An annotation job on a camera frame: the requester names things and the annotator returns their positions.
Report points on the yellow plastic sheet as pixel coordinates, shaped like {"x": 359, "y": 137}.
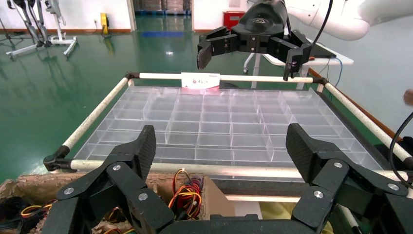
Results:
{"x": 277, "y": 211}

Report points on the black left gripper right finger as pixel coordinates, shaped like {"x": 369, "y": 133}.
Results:
{"x": 326, "y": 181}

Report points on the clear plastic divider tray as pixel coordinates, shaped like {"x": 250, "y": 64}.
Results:
{"x": 213, "y": 129}

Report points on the white label card red print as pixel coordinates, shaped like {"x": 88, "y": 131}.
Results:
{"x": 200, "y": 80}

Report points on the white tube cart frame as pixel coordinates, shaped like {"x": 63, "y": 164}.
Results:
{"x": 96, "y": 111}

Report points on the yellow floor sign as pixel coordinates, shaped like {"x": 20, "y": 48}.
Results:
{"x": 104, "y": 22}

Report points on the brown pulp divider box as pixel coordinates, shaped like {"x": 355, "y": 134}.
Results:
{"x": 32, "y": 185}

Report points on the white metal stand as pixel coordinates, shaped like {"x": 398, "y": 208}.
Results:
{"x": 59, "y": 29}

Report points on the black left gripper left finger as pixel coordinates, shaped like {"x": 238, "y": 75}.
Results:
{"x": 129, "y": 181}

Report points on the red cabinet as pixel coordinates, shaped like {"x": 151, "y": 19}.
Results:
{"x": 232, "y": 19}

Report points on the stacked goods on blue pallets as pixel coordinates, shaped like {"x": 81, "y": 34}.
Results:
{"x": 161, "y": 6}

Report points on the white table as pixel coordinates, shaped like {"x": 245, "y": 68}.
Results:
{"x": 338, "y": 60}

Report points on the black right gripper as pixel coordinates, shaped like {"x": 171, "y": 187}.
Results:
{"x": 261, "y": 22}

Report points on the white stand with black legs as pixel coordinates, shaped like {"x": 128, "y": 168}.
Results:
{"x": 30, "y": 25}

